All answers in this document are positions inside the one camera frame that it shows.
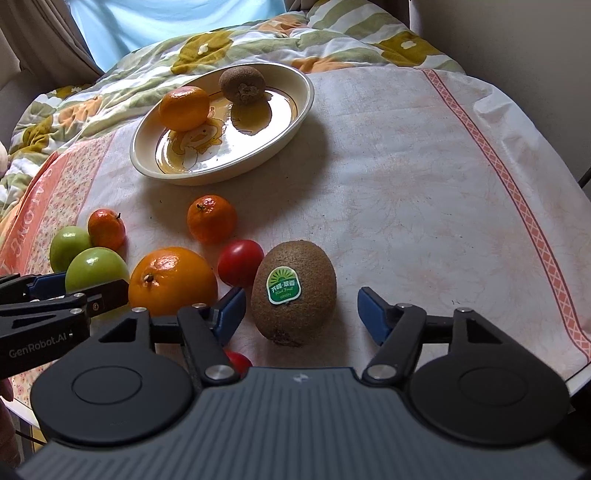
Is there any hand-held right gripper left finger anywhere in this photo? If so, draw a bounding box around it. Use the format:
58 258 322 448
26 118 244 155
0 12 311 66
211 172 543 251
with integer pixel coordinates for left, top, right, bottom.
98 286 247 385

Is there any medium orange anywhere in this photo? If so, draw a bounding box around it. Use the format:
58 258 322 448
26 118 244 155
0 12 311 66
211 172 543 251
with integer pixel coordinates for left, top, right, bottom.
158 86 211 133

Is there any light blue sheer curtain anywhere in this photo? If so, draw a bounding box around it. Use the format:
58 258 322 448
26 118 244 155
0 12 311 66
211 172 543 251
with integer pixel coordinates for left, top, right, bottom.
69 0 287 73

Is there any large orange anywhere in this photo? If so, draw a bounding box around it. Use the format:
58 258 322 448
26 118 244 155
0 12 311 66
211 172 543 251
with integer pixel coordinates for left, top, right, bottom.
128 247 219 318

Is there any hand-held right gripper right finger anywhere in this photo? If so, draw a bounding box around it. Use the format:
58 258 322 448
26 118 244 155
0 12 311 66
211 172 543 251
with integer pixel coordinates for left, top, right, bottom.
358 286 504 386

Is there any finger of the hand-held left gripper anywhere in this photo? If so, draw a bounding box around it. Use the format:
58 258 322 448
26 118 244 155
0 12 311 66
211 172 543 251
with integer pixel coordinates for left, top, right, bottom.
0 271 68 304
0 278 130 341

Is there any red tomato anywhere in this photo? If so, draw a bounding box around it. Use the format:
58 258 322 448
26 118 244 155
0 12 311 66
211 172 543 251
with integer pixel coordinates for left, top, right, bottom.
217 239 265 288
224 349 254 379

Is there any brown curtain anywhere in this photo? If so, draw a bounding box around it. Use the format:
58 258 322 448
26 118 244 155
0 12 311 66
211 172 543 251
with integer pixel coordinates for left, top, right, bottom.
0 0 103 86

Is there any plain brown kiwi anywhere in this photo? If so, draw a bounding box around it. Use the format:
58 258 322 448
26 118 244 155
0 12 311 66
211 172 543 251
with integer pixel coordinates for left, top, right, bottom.
218 65 267 105

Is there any small mandarin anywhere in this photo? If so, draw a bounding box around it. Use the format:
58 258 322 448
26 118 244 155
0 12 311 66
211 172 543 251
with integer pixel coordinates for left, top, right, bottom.
187 195 238 244
87 209 127 252

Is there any cream oval bowl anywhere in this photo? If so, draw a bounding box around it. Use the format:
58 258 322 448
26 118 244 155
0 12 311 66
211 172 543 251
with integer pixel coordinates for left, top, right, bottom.
129 62 315 186

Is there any kiwi with green sticker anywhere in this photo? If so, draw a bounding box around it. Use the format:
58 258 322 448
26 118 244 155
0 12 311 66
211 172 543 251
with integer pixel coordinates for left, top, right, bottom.
250 240 338 348

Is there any floral striped blanket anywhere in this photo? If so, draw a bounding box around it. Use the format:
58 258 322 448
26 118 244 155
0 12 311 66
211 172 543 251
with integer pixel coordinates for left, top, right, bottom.
0 9 467 222

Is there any green apple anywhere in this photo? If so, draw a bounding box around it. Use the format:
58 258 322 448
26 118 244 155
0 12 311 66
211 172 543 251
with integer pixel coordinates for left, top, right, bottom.
65 247 130 293
49 226 94 273

